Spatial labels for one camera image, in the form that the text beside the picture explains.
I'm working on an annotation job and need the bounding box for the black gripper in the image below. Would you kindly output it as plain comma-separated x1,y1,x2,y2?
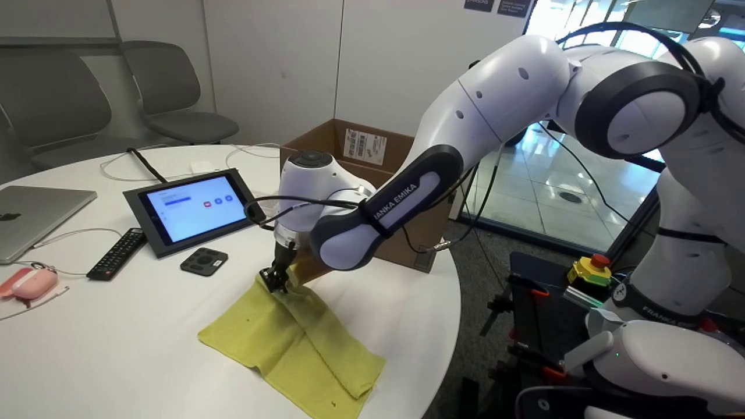
258,240,301,295

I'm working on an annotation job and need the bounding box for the yellow cloth towel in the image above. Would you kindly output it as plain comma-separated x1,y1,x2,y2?
196,277,388,419

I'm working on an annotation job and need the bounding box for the brown cardboard box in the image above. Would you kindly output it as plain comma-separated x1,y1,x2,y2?
279,116,453,276

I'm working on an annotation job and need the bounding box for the small black flat device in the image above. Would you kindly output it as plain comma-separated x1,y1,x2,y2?
180,248,230,280

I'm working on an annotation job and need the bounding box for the black framed tablet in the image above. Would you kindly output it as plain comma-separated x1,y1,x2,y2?
121,169,265,261

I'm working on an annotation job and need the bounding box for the black remote control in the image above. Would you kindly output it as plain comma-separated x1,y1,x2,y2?
84,227,148,285

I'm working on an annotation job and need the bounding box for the grey office chair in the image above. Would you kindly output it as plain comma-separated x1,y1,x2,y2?
121,43,240,147
0,44,112,183

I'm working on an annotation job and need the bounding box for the pink small case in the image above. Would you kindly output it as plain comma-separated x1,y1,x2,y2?
0,264,61,302

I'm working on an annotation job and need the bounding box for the silver laptop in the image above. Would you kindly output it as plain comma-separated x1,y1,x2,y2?
0,184,101,269

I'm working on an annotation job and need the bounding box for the yellow red emergency stop button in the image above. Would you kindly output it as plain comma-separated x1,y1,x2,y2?
565,251,614,290

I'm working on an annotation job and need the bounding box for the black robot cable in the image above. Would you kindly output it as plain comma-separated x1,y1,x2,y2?
245,194,367,235

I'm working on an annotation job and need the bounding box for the black table cable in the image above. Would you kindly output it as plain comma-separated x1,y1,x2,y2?
125,147,167,186

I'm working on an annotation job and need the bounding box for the white table cable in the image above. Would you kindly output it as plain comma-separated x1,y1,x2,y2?
98,150,204,186

